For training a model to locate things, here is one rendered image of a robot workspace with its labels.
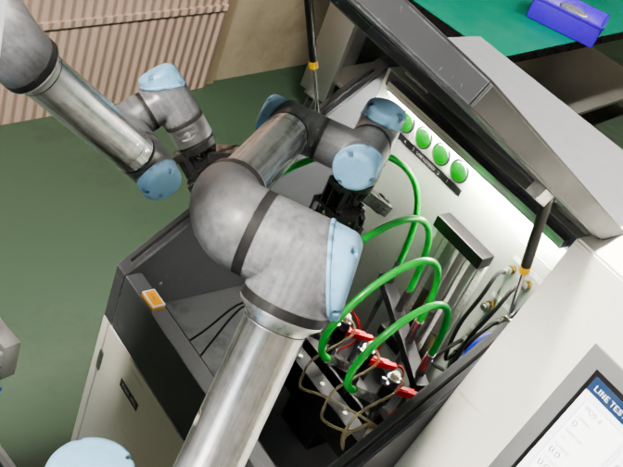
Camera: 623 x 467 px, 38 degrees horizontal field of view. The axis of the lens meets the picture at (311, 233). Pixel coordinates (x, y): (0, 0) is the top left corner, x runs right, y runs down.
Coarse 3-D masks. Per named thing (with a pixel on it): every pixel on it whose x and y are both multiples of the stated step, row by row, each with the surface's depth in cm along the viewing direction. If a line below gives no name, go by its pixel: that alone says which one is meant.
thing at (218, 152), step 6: (210, 150) 168; (216, 150) 168; (222, 150) 168; (228, 150) 168; (234, 150) 168; (210, 156) 167; (216, 156) 167; (222, 156) 167; (228, 156) 167; (210, 162) 168
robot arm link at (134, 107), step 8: (136, 96) 160; (120, 104) 160; (128, 104) 160; (136, 104) 159; (144, 104) 159; (128, 112) 159; (136, 112) 159; (144, 112) 159; (136, 120) 158; (144, 120) 160; (152, 120) 160; (144, 128) 157; (152, 128) 162
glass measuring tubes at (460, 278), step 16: (448, 224) 186; (432, 240) 191; (448, 240) 187; (464, 240) 183; (432, 256) 193; (448, 256) 189; (464, 256) 184; (480, 256) 181; (432, 272) 192; (448, 272) 189; (464, 272) 185; (480, 272) 185; (416, 288) 200; (448, 288) 191; (464, 288) 187; (416, 304) 198; (448, 304) 190; (464, 304) 190; (432, 320) 198; (416, 336) 199; (432, 336) 196
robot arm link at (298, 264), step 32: (256, 224) 108; (288, 224) 108; (320, 224) 110; (256, 256) 108; (288, 256) 108; (320, 256) 108; (352, 256) 108; (256, 288) 110; (288, 288) 108; (320, 288) 108; (256, 320) 111; (288, 320) 109; (320, 320) 111; (256, 352) 111; (288, 352) 112; (224, 384) 113; (256, 384) 112; (224, 416) 112; (256, 416) 113; (192, 448) 114; (224, 448) 113
